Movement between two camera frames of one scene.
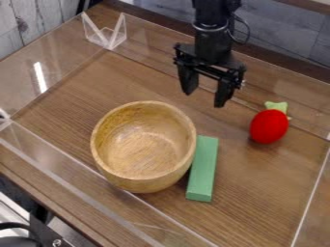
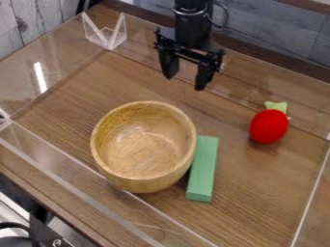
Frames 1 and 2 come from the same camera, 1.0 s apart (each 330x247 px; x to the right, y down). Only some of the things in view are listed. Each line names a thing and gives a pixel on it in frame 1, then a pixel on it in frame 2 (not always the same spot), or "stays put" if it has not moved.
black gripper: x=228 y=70 -> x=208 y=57
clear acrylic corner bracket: x=105 y=38 stays put
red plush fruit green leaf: x=270 y=123 stays put
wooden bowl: x=141 y=145 stays put
